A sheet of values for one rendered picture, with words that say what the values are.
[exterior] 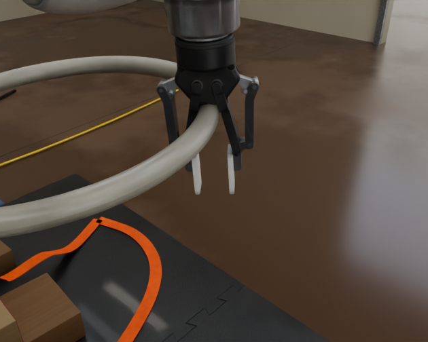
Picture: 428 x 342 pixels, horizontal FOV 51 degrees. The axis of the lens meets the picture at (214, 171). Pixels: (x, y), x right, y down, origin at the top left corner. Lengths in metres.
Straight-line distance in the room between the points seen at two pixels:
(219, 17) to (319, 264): 1.45
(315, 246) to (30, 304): 1.10
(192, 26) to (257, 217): 1.59
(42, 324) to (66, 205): 1.10
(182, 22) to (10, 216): 0.28
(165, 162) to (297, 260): 1.42
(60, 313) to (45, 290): 0.13
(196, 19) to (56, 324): 1.17
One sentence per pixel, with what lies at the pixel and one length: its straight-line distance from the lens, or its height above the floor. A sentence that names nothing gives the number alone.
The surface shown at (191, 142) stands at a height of 1.00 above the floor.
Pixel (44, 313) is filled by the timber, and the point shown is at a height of 0.13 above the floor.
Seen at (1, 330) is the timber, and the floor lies 0.22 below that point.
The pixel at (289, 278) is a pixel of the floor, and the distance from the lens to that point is 1.79.
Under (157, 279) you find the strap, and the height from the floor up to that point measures 0.02.
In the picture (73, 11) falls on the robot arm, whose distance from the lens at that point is 0.40.
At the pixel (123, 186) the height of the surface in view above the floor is 0.99.
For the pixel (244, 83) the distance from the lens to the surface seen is 0.60.
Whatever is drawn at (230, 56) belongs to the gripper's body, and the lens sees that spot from 0.57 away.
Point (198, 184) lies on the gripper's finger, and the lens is 0.66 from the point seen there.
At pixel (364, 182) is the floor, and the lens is 2.42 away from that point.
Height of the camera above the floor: 1.24
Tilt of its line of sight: 31 degrees down
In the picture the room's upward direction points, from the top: straight up
